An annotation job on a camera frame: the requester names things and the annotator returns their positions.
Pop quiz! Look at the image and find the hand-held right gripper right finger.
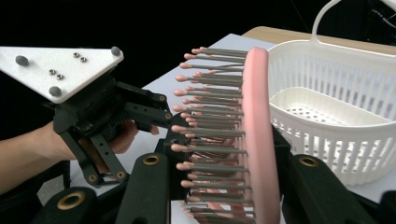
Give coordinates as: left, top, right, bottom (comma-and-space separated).
271, 124, 378, 224

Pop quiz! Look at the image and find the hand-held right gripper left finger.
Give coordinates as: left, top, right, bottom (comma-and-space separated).
115, 112, 191, 224

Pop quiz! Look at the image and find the pink hairbrush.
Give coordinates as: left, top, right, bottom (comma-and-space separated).
170, 46, 282, 224

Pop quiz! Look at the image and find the white plastic basket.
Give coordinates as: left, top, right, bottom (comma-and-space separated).
266, 0, 396, 188

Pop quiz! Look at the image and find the light wooden table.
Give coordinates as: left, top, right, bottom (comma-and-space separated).
242, 25, 396, 56

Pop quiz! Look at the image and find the white metal desk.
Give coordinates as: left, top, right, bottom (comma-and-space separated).
381, 0, 396, 12

